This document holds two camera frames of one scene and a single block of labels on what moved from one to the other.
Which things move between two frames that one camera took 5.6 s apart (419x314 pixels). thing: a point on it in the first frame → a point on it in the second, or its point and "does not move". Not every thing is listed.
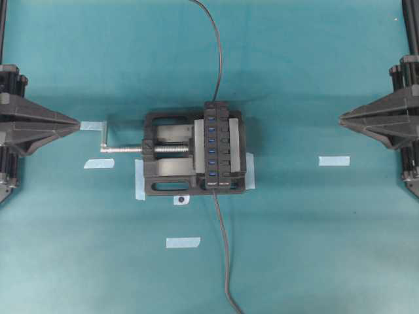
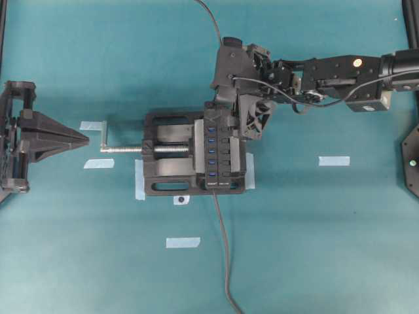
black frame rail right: [410, 9] does not move
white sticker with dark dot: [181, 199] does not move
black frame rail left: [3, 10] does not move
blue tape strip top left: [94, 125] does not move
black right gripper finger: [396, 135] → [254, 114]
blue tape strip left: [99, 163] does not move
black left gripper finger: [22, 140] → [44, 147]
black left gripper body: [12, 82] → [17, 96]
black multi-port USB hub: [217, 145] does not move
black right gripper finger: [399, 107] → [227, 94]
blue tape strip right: [334, 161] does not move
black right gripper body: [406, 74] → [274, 82]
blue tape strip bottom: [182, 242] does not move
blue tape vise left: [140, 193] does not move
